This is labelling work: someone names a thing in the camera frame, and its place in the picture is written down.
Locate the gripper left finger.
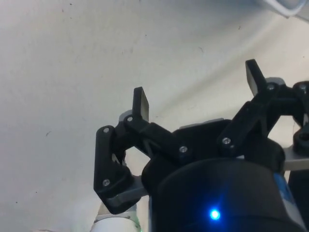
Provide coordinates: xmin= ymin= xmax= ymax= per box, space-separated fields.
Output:
xmin=93 ymin=87 xmax=193 ymax=215

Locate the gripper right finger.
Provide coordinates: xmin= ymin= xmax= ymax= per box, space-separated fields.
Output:
xmin=216 ymin=58 xmax=309 ymax=158

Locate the white chest of drawers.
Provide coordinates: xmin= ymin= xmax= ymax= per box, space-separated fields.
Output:
xmin=253 ymin=0 xmax=309 ymax=20

